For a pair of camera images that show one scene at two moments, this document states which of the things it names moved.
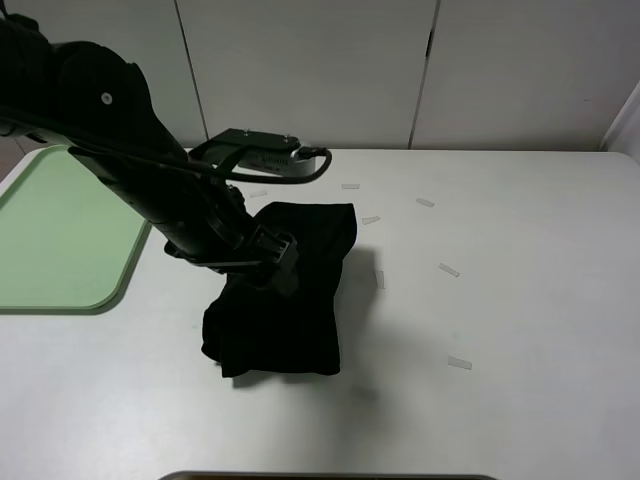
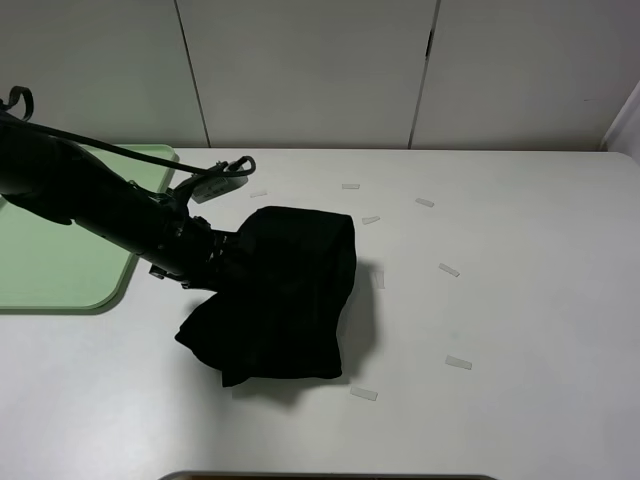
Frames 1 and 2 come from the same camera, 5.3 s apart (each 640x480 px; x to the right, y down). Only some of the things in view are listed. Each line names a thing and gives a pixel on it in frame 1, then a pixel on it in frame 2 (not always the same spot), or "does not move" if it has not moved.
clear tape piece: (449, 269) does not move
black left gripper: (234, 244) -> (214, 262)
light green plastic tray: (69, 244) does not move
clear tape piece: (372, 219) does not move
